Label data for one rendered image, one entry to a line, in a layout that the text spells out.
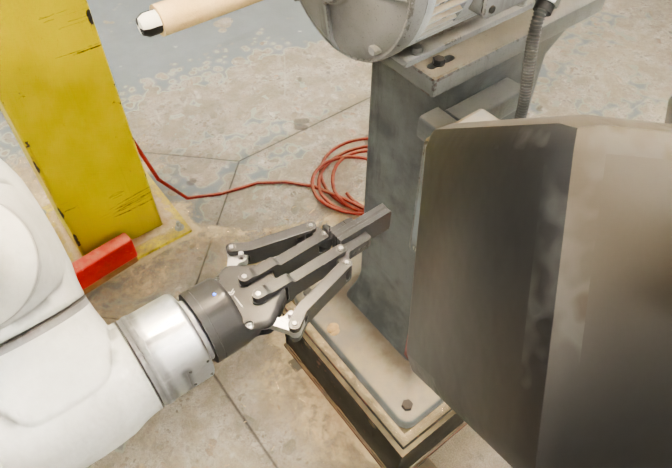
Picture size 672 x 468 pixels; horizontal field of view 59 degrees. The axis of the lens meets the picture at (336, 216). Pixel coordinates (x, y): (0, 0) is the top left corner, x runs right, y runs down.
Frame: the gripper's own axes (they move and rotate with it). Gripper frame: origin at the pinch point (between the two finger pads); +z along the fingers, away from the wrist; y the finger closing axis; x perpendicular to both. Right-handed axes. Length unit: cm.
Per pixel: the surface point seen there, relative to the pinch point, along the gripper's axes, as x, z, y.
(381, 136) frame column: -21.0, 28.1, -27.7
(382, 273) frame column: -59, 28, -24
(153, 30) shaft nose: 17.5, -9.9, -21.4
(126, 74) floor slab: -110, 34, -201
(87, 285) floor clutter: -104, -25, -98
